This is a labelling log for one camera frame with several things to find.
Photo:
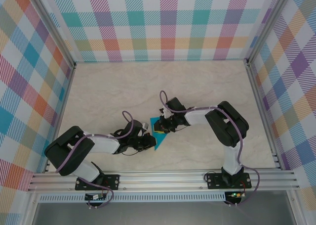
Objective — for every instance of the blue paper sheet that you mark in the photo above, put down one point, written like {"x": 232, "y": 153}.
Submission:
{"x": 159, "y": 139}

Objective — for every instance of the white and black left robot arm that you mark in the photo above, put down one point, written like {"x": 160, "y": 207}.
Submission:
{"x": 66, "y": 153}

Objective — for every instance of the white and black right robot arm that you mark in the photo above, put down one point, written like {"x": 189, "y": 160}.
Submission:
{"x": 227, "y": 126}

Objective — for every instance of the grey metal sheet panel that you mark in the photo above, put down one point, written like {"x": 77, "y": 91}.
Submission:
{"x": 160, "y": 213}

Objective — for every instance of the small circuit board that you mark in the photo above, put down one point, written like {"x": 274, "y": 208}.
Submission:
{"x": 91, "y": 197}
{"x": 235, "y": 194}

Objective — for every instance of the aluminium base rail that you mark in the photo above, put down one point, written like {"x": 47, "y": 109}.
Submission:
{"x": 160, "y": 179}

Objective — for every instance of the aluminium side rail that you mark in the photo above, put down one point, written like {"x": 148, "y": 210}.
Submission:
{"x": 64, "y": 103}
{"x": 263, "y": 111}

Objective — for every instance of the aluminium frame post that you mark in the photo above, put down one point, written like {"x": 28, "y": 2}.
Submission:
{"x": 54, "y": 29}
{"x": 266, "y": 28}

